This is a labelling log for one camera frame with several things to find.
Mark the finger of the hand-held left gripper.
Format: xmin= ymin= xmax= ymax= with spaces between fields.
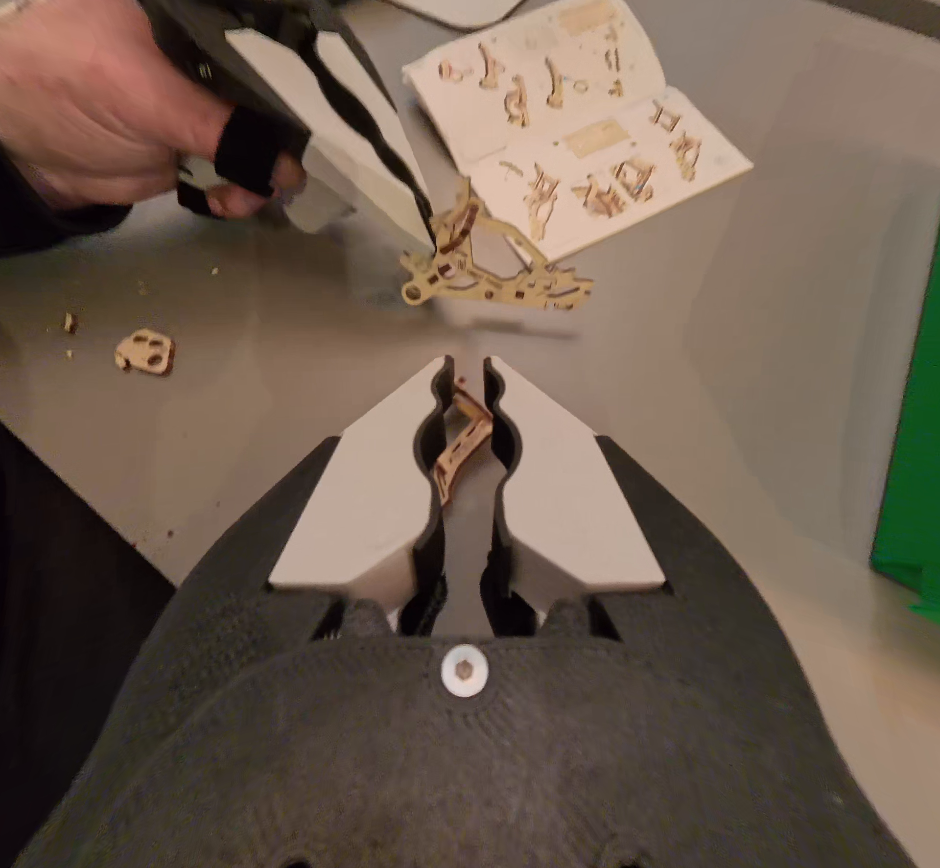
xmin=222 ymin=28 xmax=437 ymax=256
xmin=314 ymin=27 xmax=438 ymax=241

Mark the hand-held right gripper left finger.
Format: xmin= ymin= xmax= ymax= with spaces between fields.
xmin=269 ymin=355 xmax=455 ymax=635

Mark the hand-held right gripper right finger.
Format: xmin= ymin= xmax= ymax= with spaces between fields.
xmin=481 ymin=356 xmax=668 ymax=637

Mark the small angled wooden model part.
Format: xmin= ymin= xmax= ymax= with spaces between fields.
xmin=432 ymin=376 xmax=494 ymax=511

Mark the wooden model side frame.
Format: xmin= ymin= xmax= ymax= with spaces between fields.
xmin=400 ymin=176 xmax=596 ymax=312

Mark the person's left forearm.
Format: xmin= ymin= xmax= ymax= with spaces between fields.
xmin=0 ymin=144 xmax=137 ymax=259

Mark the person's left hand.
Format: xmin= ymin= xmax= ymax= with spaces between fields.
xmin=0 ymin=0 xmax=308 ymax=219

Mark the small flat wooden piece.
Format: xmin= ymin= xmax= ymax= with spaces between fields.
xmin=114 ymin=328 xmax=177 ymax=377

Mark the open assembly instruction booklet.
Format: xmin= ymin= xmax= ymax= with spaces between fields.
xmin=402 ymin=0 xmax=755 ymax=263

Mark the green plastic bin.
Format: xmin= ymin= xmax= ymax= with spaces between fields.
xmin=869 ymin=222 xmax=940 ymax=623

